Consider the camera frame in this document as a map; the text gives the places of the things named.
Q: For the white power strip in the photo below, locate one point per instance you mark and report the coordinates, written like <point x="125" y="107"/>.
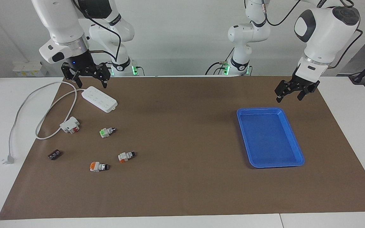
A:
<point x="100" y="99"/>

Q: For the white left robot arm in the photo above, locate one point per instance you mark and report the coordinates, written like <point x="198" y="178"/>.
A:
<point x="322" y="31"/>

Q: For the blue plastic tray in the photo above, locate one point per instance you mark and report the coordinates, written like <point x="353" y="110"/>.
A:
<point x="269" y="137"/>

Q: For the white red circuit breaker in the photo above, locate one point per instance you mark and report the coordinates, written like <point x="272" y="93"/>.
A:
<point x="70" y="124"/>

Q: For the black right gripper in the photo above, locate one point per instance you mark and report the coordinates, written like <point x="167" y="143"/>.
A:
<point x="81" y="61"/>

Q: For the selector switch with white block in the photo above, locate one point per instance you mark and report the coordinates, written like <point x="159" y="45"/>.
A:
<point x="125" y="156"/>

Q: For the selector switch with orange block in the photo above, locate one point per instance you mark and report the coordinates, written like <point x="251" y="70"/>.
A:
<point x="97" y="166"/>

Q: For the small black terminal block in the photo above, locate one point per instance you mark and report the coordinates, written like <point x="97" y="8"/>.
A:
<point x="54" y="155"/>

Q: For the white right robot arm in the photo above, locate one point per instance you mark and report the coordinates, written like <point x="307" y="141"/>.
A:
<point x="62" y="22"/>

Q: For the selector switch with green block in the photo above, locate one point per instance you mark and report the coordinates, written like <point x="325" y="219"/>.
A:
<point x="106" y="132"/>

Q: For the brown table mat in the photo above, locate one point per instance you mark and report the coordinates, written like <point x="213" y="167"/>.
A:
<point x="185" y="158"/>

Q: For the white wall box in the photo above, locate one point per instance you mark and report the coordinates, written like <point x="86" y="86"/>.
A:
<point x="27" y="69"/>

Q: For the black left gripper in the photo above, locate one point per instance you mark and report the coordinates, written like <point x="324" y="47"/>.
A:
<point x="303" y="83"/>

